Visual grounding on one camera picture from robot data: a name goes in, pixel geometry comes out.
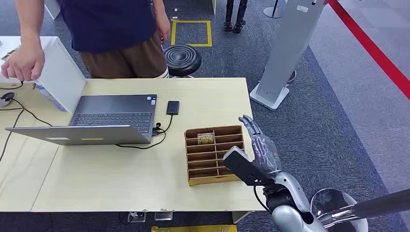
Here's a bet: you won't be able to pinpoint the person's left hand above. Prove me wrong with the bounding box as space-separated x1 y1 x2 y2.
155 13 171 43

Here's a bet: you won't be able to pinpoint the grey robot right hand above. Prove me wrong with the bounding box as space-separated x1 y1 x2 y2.
238 115 283 175

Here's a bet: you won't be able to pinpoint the person's right hand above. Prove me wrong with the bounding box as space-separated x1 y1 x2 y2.
0 46 46 82

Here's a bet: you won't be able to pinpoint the person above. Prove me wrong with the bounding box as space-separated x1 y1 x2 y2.
59 0 170 79

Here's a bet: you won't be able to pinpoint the brown wooden card organizer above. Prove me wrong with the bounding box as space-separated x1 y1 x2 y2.
184 125 246 187

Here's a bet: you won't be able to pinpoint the printed cards stack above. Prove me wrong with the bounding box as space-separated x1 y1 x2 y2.
0 47 20 61

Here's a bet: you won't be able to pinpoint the black round stool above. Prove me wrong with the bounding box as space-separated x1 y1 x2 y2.
163 44 203 78

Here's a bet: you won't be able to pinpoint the white box cabinet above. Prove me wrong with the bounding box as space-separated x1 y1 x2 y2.
0 36 88 114

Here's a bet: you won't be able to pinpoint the white round desk device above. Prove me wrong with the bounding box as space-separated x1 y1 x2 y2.
0 92 16 108

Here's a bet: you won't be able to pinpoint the white furniture corner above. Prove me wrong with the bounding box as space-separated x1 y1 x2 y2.
44 0 61 20

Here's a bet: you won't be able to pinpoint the pale table leg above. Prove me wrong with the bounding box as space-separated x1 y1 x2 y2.
232 210 254 224

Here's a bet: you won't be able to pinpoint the black robot legs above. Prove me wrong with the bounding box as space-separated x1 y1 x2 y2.
223 0 249 34

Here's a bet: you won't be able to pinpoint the black external drive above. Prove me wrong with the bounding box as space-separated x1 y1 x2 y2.
166 101 180 116

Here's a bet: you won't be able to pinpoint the chrome stand with pole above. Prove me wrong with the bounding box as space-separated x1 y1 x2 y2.
310 188 410 232

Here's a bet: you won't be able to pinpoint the grey open laptop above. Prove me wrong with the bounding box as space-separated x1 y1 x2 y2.
4 94 158 146

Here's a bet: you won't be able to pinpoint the yellow package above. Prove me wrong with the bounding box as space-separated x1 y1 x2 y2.
151 224 238 232

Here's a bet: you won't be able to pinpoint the grey kiosk stand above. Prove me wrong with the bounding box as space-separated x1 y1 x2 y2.
249 0 326 112

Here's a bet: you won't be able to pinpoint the round grey pole base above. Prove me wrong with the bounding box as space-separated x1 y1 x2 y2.
263 0 286 19

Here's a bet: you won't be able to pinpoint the thin black cable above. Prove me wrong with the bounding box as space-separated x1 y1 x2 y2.
0 81 25 90

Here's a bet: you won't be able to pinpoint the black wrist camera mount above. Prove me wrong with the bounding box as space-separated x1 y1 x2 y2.
222 145 272 187

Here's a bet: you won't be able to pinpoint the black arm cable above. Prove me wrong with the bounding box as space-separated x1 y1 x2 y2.
253 185 273 214

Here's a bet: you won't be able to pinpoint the black desk cable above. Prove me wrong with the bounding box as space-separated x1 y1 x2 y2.
0 96 54 164

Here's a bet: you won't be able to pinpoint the black drive cable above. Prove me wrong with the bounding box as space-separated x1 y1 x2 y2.
115 115 174 150

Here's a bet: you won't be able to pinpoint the metal floor bracket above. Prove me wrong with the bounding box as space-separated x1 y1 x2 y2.
127 210 147 223
154 209 174 222

